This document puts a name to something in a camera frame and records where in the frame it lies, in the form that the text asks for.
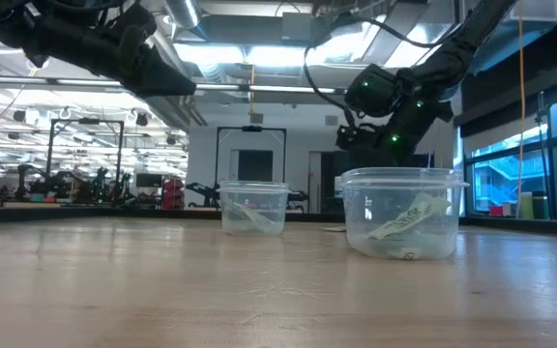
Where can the white cup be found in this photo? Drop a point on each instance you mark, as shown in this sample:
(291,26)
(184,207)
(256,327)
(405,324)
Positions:
(507,209)

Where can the grey ceiling box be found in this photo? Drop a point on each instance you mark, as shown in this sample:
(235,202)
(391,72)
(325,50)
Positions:
(297,26)

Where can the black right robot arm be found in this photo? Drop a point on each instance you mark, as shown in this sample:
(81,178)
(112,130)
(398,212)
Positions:
(452,53)

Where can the grey wall vent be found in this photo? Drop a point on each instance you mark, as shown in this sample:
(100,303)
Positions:
(256,118)
(331,121)

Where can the small clear plastic bin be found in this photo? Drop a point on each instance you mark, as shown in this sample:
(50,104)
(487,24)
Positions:
(240,193)

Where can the black pole stand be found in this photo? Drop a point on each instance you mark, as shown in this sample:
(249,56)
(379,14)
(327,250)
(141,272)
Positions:
(542,145)

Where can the silver spiral ceiling duct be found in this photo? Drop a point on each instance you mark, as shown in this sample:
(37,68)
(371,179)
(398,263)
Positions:
(182,12)

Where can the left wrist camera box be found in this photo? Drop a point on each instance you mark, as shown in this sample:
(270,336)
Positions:
(136,19)

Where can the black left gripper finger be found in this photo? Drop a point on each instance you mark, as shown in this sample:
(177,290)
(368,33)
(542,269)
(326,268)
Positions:
(162,75)
(157,89)

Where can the dark cabinet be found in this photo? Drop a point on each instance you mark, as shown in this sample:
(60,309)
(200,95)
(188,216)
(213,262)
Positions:
(331,183)

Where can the banknote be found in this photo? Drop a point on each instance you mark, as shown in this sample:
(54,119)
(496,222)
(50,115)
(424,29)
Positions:
(414,215)
(254,217)

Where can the small red container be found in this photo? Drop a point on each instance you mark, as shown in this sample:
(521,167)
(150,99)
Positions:
(495,211)

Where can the pale green sweetener packet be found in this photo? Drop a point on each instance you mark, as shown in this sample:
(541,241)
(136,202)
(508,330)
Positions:
(334,229)

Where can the red storage bin rack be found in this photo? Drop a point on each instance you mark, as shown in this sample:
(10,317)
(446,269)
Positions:
(173,193)

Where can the black table frame rail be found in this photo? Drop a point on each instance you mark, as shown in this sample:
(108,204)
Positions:
(114,212)

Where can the dark monitor screen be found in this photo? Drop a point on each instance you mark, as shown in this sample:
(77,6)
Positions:
(149,180)

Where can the long ceiling light bar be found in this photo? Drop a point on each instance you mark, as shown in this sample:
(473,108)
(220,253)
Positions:
(259,88)

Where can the black gantry frame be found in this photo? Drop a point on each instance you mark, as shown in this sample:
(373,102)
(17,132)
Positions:
(252,128)
(85,121)

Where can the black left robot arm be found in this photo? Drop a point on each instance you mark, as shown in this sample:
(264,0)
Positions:
(17,19)

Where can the large clear plastic bin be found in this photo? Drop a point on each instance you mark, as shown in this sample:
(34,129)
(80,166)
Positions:
(356,203)

